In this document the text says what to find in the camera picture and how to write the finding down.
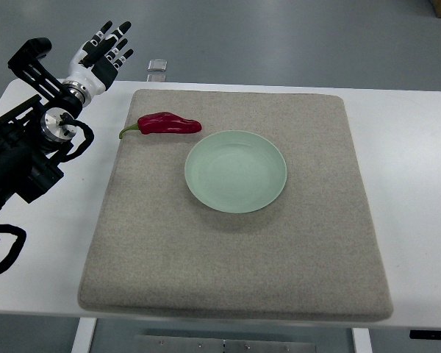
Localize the clear plastic box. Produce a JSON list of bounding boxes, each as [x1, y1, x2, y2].
[[147, 59, 168, 72]]

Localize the red chili pepper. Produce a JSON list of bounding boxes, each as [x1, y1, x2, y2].
[[118, 112, 202, 139]]

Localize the white right table leg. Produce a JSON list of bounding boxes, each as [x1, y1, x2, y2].
[[351, 328, 373, 353]]

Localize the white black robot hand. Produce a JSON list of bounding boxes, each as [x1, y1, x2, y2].
[[63, 21, 134, 105]]

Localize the white left table leg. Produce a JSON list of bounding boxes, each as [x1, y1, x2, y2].
[[71, 318, 97, 353]]

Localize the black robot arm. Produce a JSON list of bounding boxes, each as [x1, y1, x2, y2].
[[0, 38, 94, 210]]

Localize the light green plate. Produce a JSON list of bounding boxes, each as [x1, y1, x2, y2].
[[184, 130, 287, 214]]

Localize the black braided cable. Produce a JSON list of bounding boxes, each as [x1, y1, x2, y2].
[[0, 223, 27, 278]]

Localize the beige felt mat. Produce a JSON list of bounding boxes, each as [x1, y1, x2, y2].
[[78, 89, 393, 322]]

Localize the black table control panel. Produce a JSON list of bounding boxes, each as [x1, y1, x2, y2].
[[409, 329, 441, 340]]

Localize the white table leg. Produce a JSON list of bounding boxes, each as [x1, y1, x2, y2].
[[351, 328, 373, 353], [71, 318, 97, 353]]

